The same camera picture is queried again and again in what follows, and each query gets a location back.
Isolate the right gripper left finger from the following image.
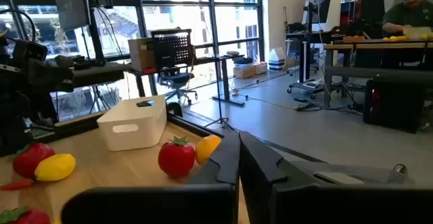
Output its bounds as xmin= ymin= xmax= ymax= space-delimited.
xmin=60 ymin=131 xmax=242 ymax=224

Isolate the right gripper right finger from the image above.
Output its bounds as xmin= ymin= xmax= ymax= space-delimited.
xmin=238 ymin=131 xmax=433 ymax=224

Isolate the red strawberry top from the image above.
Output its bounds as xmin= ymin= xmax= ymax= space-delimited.
xmin=158 ymin=135 xmax=196 ymax=179

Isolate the orange-yellow toy mango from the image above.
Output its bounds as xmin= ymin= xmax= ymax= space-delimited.
xmin=195 ymin=134 xmax=223 ymax=166

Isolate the red toy tomato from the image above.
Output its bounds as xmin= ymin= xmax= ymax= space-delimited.
xmin=0 ymin=206 xmax=51 ymax=224
xmin=12 ymin=142 xmax=55 ymax=179

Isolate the yellow toy lemon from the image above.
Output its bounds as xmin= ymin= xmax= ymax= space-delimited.
xmin=34 ymin=153 xmax=76 ymax=183

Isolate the orange toy carrot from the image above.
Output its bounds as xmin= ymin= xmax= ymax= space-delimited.
xmin=0 ymin=179 xmax=34 ymax=192

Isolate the dark grey desk top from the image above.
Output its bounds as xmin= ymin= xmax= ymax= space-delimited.
xmin=53 ymin=61 xmax=135 ymax=89

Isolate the black computer monitor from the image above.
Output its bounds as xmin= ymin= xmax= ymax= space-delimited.
xmin=52 ymin=0 xmax=91 ymax=32

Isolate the white plastic basket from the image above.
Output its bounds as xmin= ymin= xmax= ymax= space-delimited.
xmin=97 ymin=94 xmax=168 ymax=152

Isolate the cardboard box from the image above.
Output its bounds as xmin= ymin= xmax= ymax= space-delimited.
xmin=127 ymin=37 xmax=157 ymax=73

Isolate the black computer tower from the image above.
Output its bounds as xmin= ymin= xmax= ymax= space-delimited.
xmin=363 ymin=77 xmax=428 ymax=134

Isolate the black office chair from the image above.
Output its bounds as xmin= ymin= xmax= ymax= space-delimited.
xmin=150 ymin=28 xmax=200 ymax=106

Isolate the black standing desk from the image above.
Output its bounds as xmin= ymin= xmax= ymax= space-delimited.
xmin=199 ymin=52 xmax=247 ymax=108

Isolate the black rolling monitor cart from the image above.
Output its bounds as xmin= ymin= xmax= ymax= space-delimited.
xmin=283 ymin=0 xmax=326 ymax=100

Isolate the black tripod stand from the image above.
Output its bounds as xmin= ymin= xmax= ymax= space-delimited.
xmin=204 ymin=0 xmax=235 ymax=130

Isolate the woven storage basket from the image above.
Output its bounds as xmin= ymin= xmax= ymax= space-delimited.
xmin=253 ymin=61 xmax=268 ymax=75
xmin=233 ymin=63 xmax=257 ymax=80

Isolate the white striped box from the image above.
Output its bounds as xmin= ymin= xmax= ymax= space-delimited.
xmin=268 ymin=47 xmax=287 ymax=72

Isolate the wooden work table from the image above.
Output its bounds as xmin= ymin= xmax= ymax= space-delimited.
xmin=323 ymin=37 xmax=433 ymax=109

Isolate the black flat monitor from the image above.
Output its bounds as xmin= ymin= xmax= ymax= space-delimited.
xmin=302 ymin=0 xmax=332 ymax=25

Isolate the storage shelf rack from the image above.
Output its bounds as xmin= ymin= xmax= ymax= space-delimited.
xmin=340 ymin=0 xmax=359 ymax=27

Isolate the person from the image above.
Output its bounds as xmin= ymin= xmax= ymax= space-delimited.
xmin=382 ymin=0 xmax=433 ymax=38

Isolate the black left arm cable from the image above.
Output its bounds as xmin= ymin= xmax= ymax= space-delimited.
xmin=0 ymin=9 xmax=37 ymax=44

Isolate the yellow floor cable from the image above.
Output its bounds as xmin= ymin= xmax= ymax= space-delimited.
xmin=243 ymin=93 xmax=299 ymax=111

